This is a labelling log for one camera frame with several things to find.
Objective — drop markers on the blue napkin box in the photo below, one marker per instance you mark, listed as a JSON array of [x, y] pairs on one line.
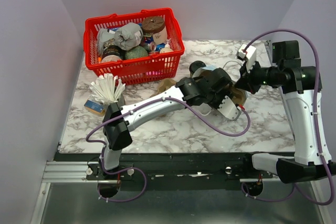
[[95, 107]]

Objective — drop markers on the black plastic cup lid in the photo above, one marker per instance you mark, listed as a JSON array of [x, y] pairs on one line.
[[195, 66]]

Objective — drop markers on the brown cardboard cup carrier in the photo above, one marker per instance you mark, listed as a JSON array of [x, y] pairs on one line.
[[164, 85]]

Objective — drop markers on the small pump lotion bottle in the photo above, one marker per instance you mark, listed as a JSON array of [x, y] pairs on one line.
[[167, 48]]

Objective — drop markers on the white paper straws bundle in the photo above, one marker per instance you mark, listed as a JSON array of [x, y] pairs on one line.
[[107, 88]]

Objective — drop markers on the grey rolled cloth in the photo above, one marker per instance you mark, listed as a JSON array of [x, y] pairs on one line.
[[128, 36]]

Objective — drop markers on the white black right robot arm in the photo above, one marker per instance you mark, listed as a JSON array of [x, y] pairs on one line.
[[312, 159]]

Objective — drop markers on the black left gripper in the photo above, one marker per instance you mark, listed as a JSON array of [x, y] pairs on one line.
[[223, 93]]

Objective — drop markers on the dark labelled snack bag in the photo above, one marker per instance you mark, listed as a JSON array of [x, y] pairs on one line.
[[107, 49]]

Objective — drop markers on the brown lidded beige jar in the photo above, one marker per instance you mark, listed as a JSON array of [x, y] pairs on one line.
[[154, 29]]

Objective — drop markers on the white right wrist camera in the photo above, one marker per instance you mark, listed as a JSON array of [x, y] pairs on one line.
[[248, 55]]

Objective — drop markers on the red plastic shopping basket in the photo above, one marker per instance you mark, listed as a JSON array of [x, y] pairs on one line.
[[134, 71]]

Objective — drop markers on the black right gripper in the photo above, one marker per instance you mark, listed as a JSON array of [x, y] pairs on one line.
[[245, 81]]

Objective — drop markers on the white paper takeout bag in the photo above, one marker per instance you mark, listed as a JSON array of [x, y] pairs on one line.
[[215, 78]]

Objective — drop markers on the green round sponge ball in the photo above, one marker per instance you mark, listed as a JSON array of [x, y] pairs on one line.
[[135, 53]]

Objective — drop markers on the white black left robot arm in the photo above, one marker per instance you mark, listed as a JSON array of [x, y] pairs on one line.
[[120, 121]]

